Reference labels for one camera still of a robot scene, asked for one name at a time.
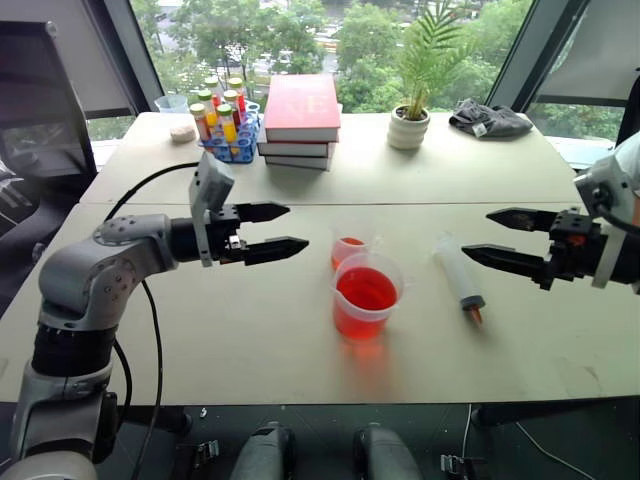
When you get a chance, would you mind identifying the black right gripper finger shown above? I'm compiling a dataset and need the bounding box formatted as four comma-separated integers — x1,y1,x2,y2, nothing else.
461,243,551,286
485,207,559,233

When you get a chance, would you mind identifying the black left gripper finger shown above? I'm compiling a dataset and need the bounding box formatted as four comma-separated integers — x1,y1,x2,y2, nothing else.
238,201,292,225
243,236,310,267

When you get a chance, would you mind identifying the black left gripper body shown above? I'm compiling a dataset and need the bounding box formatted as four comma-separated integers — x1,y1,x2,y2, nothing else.
207,203,251,266

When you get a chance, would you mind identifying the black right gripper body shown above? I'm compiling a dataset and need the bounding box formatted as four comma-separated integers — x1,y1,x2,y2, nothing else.
538,209,604,292

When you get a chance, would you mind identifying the clear plastic syringe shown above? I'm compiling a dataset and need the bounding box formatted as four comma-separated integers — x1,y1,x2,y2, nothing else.
432,232,488,329

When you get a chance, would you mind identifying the small beaker orange liquid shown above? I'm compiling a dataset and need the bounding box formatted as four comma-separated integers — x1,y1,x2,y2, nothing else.
330,227,385,272

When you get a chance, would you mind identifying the large beaker red liquid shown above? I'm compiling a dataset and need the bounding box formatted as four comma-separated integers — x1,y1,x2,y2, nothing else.
330,252,406,343

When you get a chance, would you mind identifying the blue test tube rack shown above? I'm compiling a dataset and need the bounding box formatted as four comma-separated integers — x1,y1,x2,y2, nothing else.
199,99,264,166

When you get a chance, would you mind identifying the white sponge lump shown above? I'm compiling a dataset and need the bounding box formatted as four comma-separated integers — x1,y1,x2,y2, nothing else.
169,124,197,147

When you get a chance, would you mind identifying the green-capped tube yellow liquid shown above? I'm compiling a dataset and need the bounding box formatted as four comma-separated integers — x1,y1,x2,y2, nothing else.
216,102,240,147
197,88,221,129

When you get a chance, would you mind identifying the grey crumpled cloth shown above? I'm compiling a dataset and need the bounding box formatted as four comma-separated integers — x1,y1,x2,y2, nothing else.
448,97,535,140

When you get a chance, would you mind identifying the white-capped tube orange liquid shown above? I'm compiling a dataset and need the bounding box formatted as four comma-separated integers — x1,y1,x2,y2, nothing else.
189,102,212,145

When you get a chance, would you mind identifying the large red hardcover book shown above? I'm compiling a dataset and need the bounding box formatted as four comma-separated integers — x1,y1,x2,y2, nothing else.
263,74,343,144

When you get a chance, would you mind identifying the capped tube red liquid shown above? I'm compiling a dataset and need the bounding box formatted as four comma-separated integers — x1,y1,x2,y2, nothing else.
203,74,223,109
227,76,248,114
222,88,243,127

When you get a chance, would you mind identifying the clear plastic beaker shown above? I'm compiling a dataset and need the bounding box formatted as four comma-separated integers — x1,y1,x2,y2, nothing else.
154,94,192,116

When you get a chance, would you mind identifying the white ribbed plant pot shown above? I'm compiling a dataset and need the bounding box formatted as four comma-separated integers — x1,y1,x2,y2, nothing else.
387,104,432,151

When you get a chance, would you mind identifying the green palm plant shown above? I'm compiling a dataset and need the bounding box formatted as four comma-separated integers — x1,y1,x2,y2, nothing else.
393,0,477,122

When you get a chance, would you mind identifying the dark rounded grey shape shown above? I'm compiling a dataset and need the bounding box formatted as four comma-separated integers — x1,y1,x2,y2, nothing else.
351,422,427,480
228,421,297,480

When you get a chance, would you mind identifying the black monitor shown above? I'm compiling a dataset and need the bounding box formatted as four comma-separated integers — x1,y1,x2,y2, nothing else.
0,21,99,180

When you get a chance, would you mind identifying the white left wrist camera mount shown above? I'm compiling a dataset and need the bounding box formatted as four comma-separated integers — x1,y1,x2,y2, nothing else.
188,151,236,268

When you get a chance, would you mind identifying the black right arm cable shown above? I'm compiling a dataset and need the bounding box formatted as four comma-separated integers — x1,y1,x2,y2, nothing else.
593,188,640,237

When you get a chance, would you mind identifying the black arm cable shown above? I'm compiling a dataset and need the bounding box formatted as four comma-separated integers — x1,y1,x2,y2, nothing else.
593,188,640,237
103,161,201,480

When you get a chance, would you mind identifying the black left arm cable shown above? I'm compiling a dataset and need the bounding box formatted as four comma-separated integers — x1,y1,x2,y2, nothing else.
103,161,201,480

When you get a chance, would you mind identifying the thin white cable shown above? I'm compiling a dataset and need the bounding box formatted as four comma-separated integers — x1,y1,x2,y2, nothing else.
461,403,594,480

